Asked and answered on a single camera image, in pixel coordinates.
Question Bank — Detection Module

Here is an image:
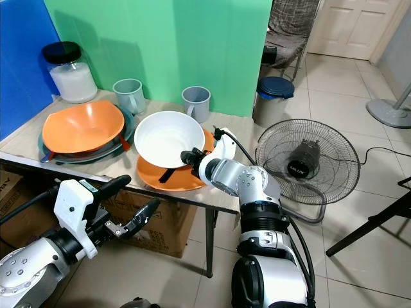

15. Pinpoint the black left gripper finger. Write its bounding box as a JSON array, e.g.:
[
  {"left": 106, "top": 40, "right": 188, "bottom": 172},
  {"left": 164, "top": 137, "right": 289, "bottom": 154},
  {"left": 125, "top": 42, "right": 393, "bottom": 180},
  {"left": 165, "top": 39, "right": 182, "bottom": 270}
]
[
  {"left": 130, "top": 198, "right": 162, "bottom": 235},
  {"left": 99, "top": 175, "right": 131, "bottom": 196}
]

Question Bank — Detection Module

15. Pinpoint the white round bowl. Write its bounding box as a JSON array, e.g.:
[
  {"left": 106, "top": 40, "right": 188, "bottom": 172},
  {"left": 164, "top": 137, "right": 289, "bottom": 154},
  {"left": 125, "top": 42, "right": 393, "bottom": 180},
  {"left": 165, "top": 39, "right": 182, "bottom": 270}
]
[{"left": 134, "top": 110, "right": 207, "bottom": 170}]

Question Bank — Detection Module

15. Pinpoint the orange round plate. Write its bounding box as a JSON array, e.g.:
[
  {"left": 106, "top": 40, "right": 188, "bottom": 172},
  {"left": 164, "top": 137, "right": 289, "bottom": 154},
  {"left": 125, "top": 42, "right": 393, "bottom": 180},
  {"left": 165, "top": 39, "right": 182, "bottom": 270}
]
[{"left": 136, "top": 130, "right": 216, "bottom": 193}]

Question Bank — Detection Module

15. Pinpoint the dark green plate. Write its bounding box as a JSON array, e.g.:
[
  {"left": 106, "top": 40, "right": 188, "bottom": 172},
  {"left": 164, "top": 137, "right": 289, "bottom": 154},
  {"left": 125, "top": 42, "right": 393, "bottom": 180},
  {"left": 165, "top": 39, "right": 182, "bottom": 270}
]
[{"left": 38, "top": 109, "right": 136, "bottom": 165}]

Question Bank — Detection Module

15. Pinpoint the small brown cardboard box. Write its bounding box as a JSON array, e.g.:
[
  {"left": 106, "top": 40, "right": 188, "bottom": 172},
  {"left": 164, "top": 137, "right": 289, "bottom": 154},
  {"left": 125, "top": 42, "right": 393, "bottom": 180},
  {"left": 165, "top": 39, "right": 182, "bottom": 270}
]
[{"left": 112, "top": 192, "right": 200, "bottom": 259}]

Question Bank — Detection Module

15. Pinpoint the red utensil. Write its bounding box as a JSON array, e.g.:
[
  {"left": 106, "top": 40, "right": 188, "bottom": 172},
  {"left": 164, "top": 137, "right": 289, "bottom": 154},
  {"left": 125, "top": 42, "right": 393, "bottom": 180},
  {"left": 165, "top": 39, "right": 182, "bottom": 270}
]
[{"left": 118, "top": 132, "right": 133, "bottom": 152}]

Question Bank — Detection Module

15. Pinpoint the grey-blue plastic mug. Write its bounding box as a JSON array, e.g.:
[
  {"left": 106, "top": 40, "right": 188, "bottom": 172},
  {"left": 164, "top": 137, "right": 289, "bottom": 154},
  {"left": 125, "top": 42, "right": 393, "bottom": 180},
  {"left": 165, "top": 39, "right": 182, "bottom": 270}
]
[
  {"left": 181, "top": 85, "right": 212, "bottom": 124},
  {"left": 112, "top": 78, "right": 146, "bottom": 116}
]

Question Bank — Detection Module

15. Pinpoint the orange squarish bowl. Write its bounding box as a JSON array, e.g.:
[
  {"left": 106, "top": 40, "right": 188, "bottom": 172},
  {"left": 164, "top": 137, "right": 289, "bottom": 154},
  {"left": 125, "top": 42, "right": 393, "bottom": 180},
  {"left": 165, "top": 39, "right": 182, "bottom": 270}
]
[{"left": 42, "top": 99, "right": 126, "bottom": 155}]

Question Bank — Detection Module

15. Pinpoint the large printed cardboard box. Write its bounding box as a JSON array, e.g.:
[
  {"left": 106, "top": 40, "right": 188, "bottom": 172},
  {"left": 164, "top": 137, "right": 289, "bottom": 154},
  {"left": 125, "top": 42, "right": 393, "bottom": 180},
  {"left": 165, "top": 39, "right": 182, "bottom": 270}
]
[{"left": 0, "top": 170, "right": 63, "bottom": 259}]

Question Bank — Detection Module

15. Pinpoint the grey bin with blue lid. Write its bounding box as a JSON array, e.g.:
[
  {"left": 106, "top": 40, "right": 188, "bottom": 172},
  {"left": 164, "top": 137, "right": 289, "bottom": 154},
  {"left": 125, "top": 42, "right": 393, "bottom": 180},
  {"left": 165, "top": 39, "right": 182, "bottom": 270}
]
[{"left": 253, "top": 76, "right": 295, "bottom": 128}]

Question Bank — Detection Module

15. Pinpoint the beige table cloth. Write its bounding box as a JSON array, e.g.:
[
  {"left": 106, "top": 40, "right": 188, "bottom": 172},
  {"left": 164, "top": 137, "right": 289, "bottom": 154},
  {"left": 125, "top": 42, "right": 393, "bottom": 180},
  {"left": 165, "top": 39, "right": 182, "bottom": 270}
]
[{"left": 5, "top": 96, "right": 245, "bottom": 214}]

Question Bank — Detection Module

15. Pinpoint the black floor fan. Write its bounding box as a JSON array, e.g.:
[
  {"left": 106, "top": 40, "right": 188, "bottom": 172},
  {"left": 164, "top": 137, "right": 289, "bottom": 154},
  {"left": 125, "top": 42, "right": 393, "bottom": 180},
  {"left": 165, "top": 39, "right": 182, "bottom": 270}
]
[{"left": 255, "top": 119, "right": 361, "bottom": 225}]

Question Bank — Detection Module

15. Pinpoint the glass jar with black lid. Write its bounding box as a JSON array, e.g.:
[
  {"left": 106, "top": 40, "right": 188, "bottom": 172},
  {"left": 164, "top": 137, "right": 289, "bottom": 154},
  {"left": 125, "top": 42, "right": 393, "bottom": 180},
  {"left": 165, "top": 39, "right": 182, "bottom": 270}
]
[{"left": 40, "top": 41, "right": 99, "bottom": 105}]

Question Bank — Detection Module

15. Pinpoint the green plastic board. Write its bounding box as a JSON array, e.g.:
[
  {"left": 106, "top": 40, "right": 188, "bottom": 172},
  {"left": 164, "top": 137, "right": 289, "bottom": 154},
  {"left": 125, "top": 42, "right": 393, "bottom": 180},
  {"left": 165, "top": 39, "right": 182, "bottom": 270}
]
[{"left": 43, "top": 0, "right": 274, "bottom": 120}]

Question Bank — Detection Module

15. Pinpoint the blue plastic board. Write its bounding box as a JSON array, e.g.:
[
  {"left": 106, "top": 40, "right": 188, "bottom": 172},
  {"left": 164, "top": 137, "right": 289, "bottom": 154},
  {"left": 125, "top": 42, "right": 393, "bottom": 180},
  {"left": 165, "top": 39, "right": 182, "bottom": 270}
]
[{"left": 0, "top": 0, "right": 62, "bottom": 142}]

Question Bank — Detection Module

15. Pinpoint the grey woven chair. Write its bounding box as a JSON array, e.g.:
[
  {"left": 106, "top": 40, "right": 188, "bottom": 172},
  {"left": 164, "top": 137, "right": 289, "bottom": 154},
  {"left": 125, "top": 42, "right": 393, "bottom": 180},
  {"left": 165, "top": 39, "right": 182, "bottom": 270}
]
[{"left": 263, "top": 0, "right": 320, "bottom": 72}]

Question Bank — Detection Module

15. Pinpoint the black slanted furniture leg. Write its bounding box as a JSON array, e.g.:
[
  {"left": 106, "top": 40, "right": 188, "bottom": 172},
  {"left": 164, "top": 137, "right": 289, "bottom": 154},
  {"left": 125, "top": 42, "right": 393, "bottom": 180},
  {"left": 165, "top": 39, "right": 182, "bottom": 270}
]
[{"left": 325, "top": 176, "right": 411, "bottom": 258}]

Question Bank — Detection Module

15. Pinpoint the cream panelled door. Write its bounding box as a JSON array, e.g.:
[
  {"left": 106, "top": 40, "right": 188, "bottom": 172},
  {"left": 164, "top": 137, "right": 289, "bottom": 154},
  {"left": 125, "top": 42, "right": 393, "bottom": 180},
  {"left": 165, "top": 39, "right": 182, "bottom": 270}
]
[{"left": 306, "top": 0, "right": 401, "bottom": 62}]

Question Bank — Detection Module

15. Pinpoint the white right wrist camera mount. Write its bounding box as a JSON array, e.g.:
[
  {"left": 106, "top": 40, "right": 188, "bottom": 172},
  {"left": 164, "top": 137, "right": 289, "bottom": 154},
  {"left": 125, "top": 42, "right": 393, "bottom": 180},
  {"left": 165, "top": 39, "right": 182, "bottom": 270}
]
[{"left": 204, "top": 128, "right": 239, "bottom": 165}]

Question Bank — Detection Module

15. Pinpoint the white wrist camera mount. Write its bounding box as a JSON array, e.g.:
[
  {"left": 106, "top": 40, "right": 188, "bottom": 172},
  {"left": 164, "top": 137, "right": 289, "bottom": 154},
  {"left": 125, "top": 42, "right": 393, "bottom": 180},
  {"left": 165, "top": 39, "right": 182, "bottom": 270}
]
[
  {"left": 54, "top": 179, "right": 114, "bottom": 250},
  {"left": 204, "top": 128, "right": 239, "bottom": 165}
]

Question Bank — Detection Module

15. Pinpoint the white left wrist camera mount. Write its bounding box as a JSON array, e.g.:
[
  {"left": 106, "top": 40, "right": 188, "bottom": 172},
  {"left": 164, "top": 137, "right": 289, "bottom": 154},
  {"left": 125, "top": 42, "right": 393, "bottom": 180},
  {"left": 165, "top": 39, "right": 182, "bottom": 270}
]
[{"left": 54, "top": 179, "right": 114, "bottom": 250}]

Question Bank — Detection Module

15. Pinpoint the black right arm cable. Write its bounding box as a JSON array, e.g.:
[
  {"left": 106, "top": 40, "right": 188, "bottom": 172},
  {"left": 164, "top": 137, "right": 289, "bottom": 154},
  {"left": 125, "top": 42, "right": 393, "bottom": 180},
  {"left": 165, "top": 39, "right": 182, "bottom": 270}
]
[{"left": 213, "top": 126, "right": 258, "bottom": 166}]

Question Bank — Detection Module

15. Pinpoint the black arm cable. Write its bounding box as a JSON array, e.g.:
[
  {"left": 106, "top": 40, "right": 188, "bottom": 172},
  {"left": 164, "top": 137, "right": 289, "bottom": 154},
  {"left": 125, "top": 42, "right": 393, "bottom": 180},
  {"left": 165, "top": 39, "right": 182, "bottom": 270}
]
[
  {"left": 213, "top": 126, "right": 258, "bottom": 166},
  {"left": 0, "top": 187, "right": 60, "bottom": 227}
]

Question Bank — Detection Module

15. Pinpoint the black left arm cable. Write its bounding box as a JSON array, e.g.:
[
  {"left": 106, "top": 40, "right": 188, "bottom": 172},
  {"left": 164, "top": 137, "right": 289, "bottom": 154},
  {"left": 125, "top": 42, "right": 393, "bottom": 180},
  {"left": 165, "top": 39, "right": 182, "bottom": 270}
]
[{"left": 0, "top": 187, "right": 60, "bottom": 227}]

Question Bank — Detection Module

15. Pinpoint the black fan power cable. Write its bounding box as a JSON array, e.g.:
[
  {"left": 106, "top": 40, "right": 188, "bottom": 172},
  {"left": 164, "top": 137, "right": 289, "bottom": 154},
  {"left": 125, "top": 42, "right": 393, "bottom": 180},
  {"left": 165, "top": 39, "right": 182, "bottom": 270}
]
[{"left": 358, "top": 146, "right": 411, "bottom": 162}]

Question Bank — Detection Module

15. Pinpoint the grey pedestal fan base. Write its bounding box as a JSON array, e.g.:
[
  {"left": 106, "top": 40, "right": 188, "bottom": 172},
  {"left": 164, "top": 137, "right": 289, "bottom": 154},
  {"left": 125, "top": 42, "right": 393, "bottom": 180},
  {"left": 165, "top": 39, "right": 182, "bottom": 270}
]
[{"left": 365, "top": 80, "right": 411, "bottom": 130}]

